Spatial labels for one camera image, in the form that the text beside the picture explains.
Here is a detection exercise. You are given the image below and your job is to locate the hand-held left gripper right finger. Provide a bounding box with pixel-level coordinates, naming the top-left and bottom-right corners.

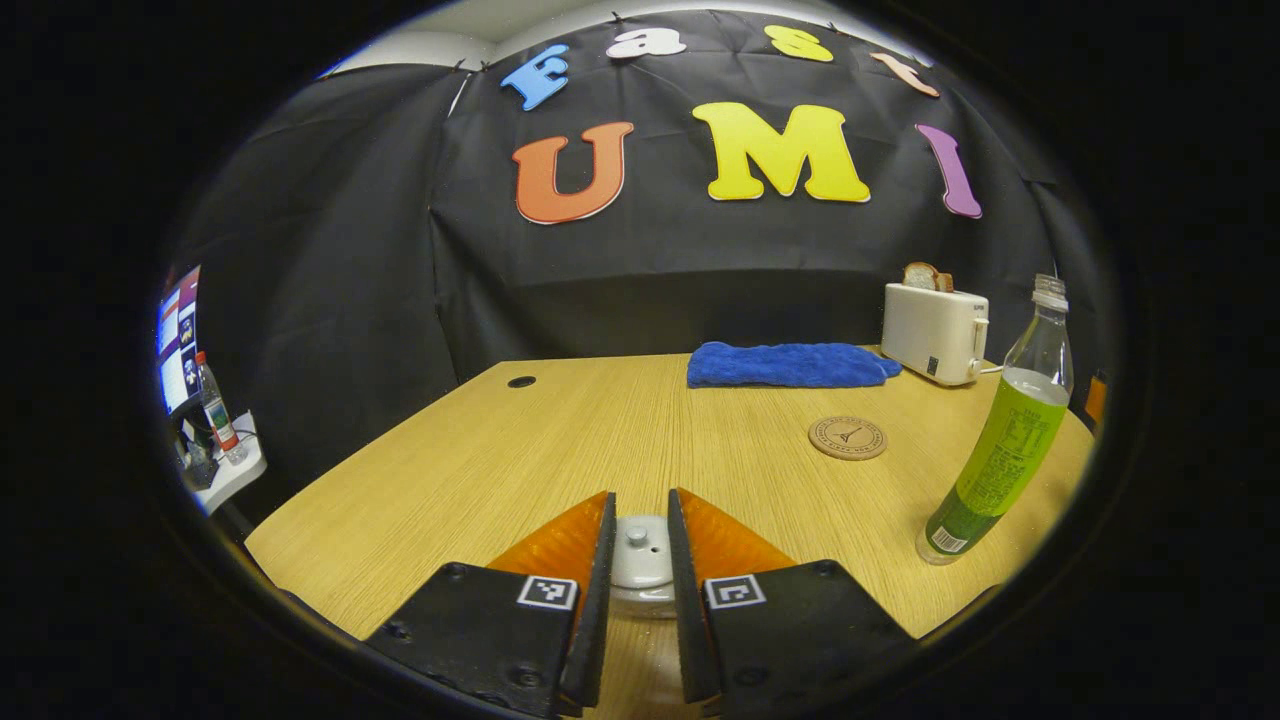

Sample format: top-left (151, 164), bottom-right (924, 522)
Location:
top-left (668, 488), bottom-right (916, 716)

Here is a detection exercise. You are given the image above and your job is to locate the computer monitor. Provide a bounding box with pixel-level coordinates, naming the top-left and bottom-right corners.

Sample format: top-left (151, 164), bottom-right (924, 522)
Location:
top-left (158, 265), bottom-right (201, 416)

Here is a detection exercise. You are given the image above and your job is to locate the round wooden coaster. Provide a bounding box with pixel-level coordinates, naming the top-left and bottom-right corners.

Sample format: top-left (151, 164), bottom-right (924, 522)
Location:
top-left (809, 416), bottom-right (888, 461)

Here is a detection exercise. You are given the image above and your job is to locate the blue towel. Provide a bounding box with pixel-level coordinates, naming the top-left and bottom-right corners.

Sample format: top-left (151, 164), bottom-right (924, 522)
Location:
top-left (687, 342), bottom-right (902, 389)

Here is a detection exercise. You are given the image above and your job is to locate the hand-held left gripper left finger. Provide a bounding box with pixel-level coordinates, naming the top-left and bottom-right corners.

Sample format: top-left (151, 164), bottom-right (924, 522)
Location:
top-left (365, 490), bottom-right (618, 719)

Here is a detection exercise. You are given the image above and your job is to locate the white toaster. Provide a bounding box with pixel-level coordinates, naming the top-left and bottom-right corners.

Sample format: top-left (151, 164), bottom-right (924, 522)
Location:
top-left (882, 283), bottom-right (991, 387)

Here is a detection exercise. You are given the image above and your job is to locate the red-capped clear water bottle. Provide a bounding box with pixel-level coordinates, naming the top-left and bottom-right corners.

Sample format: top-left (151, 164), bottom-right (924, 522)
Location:
top-left (195, 350), bottom-right (248, 466)

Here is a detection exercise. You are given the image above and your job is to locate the white side table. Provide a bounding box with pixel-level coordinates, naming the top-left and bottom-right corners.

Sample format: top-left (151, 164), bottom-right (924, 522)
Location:
top-left (185, 410), bottom-right (268, 516)

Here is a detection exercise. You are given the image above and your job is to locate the green-label water bottle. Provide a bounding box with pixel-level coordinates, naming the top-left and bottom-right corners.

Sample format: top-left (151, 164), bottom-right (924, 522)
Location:
top-left (917, 275), bottom-right (1076, 566)

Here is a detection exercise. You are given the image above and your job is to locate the black backdrop cloth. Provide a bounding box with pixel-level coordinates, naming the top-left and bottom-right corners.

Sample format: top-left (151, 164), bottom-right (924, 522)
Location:
top-left (175, 10), bottom-right (1111, 491)

